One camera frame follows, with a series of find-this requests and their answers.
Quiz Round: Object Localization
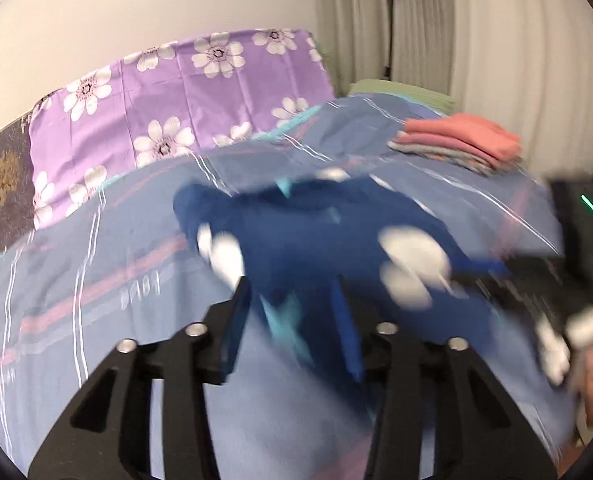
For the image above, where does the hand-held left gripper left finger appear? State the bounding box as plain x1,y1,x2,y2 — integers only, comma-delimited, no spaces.
29,276,254,480

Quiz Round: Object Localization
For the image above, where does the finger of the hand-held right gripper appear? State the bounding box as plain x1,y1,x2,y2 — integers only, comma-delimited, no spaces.
446,254,569,303

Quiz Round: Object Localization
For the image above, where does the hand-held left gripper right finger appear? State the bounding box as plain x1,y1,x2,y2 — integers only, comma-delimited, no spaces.
332,279,560,480

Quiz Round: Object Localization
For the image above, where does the dark blue printed small garment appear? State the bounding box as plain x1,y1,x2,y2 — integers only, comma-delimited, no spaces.
173,167,512,401

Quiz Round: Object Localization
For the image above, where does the person's right hand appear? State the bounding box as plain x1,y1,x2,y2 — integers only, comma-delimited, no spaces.
533,304,593,397

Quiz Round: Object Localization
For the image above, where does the blue striped bed sheet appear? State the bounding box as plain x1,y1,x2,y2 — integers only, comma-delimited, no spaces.
0,94,584,480

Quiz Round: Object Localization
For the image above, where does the grey patterned folded garment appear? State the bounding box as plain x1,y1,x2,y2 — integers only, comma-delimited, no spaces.
387,137,524,178

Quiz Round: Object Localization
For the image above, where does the pink folded garment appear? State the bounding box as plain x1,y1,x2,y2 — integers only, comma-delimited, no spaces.
395,112,523,167

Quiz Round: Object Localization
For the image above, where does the green blanket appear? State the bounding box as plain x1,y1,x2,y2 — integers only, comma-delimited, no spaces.
349,78,458,112

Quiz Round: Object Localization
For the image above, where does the white curtain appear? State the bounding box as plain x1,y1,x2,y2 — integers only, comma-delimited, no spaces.
312,0,593,181

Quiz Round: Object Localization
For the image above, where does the purple floral pillow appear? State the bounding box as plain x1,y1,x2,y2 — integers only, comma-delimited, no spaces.
29,28,338,231

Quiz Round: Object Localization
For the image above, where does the dark patterned pillow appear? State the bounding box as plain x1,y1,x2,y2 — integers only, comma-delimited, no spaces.
0,115,37,263

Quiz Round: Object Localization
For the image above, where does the black floor lamp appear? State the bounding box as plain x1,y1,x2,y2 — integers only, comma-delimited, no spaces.
380,0,411,78

